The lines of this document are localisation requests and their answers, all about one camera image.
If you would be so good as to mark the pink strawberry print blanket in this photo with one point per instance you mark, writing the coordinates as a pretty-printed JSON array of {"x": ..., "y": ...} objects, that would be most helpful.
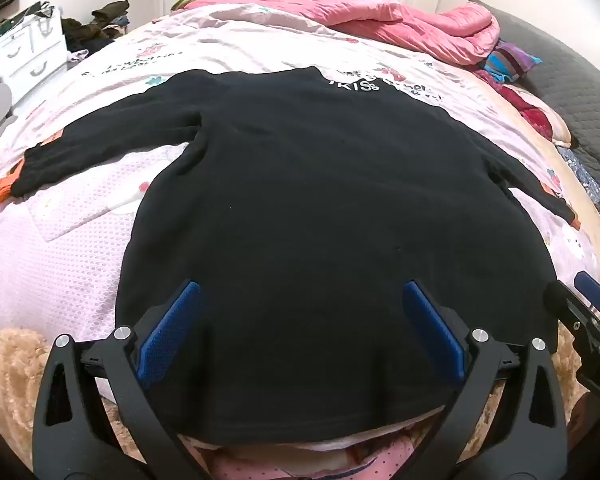
[{"x": 80, "y": 240}]

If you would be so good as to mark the blue floral cloth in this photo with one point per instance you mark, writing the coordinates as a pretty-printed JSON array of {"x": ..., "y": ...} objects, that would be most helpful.
[{"x": 587, "y": 180}]

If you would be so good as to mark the white drawer cabinet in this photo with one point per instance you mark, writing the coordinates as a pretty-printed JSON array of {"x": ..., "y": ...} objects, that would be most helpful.
[{"x": 30, "y": 50}]

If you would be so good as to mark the striped colourful cloth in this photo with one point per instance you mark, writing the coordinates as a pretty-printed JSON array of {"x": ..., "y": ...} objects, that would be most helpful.
[{"x": 505, "y": 62}]

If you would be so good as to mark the pile of dark clothes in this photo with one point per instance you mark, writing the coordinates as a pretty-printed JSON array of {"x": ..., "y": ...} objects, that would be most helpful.
[{"x": 87, "y": 30}]

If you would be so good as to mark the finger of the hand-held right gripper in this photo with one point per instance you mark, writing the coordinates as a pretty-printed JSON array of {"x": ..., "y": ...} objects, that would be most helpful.
[
  {"x": 562, "y": 300},
  {"x": 592, "y": 285}
]

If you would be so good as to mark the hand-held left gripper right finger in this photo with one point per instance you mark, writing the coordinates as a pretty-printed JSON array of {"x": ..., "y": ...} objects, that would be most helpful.
[{"x": 432, "y": 325}]

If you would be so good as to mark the pink dotted cloth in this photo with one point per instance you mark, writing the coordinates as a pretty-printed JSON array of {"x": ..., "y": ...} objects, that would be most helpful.
[{"x": 380, "y": 462}]

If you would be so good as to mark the pink quilt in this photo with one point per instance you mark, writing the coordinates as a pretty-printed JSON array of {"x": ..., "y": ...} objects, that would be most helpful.
[{"x": 380, "y": 15}]

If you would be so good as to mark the red cloth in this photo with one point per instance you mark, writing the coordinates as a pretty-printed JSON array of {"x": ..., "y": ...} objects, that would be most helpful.
[{"x": 530, "y": 110}]

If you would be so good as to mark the cream cloth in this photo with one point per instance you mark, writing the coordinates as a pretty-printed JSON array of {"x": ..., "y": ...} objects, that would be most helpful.
[{"x": 280, "y": 455}]

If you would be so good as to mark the grey padded headboard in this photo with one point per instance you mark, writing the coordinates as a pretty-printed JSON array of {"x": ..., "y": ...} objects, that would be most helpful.
[{"x": 570, "y": 85}]

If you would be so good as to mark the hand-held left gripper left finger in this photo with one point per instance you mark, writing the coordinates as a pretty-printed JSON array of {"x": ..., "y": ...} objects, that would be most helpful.
[{"x": 167, "y": 330}]

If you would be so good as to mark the black sweater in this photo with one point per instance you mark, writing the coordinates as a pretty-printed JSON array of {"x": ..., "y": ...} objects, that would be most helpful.
[{"x": 305, "y": 210}]

